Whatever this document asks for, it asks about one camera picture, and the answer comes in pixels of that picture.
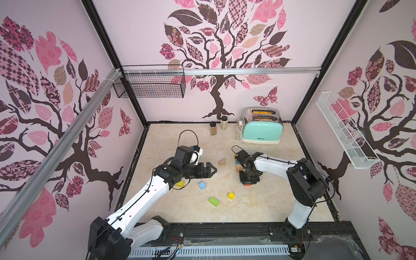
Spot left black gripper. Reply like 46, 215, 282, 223
180, 162, 216, 179

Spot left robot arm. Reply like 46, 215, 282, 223
86, 162, 217, 260

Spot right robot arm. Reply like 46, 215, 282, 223
235, 151, 328, 241

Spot light blue cube block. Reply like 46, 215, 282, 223
199, 182, 206, 190

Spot small yellow cube block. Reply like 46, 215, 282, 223
228, 192, 235, 200

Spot green rectangle block front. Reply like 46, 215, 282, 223
209, 197, 220, 207

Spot yellow rectangle block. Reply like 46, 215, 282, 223
175, 180, 185, 188

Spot brown spice jar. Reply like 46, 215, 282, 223
210, 121, 217, 136

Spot pale spice jar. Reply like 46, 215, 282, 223
220, 115, 229, 130

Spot mint green toaster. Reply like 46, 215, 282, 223
242, 107, 284, 145

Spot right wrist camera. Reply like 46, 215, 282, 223
236, 150, 251, 165

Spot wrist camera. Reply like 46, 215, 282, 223
236, 150, 251, 165
174, 145, 203, 165

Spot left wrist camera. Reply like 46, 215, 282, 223
174, 145, 203, 165

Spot white toaster power cord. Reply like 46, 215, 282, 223
236, 118, 245, 143

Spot aluminium frame bar rear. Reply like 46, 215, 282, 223
124, 67, 321, 76

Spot aluminium frame bar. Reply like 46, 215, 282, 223
1, 68, 122, 248
124, 67, 321, 76

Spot white slotted cable duct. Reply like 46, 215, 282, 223
128, 244, 291, 259

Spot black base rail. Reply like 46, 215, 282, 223
126, 222, 369, 260

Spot black wire basket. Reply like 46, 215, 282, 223
113, 63, 186, 99

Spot white wire shelf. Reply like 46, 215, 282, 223
316, 92, 381, 170

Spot aluminium frame bar left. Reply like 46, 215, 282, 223
1, 68, 122, 248

